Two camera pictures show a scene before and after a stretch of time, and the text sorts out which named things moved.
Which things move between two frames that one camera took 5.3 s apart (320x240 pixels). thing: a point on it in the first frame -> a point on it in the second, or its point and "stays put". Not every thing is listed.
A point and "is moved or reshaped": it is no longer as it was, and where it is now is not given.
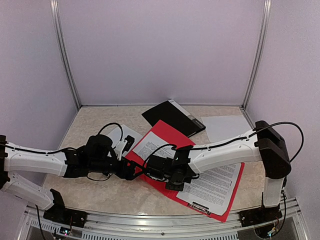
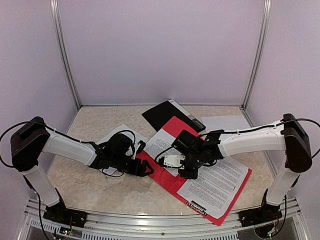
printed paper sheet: x=150 y=143 is moved or reshaped
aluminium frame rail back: x=175 y=106 stays put
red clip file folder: x=168 y=133 is moved or reshaped
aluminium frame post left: x=54 y=9 stays put
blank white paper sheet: x=220 y=128 stays put
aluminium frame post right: x=266 y=25 stays put
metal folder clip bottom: x=196 y=206 is moved or reshaped
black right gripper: x=178 y=188 -> x=191 y=175
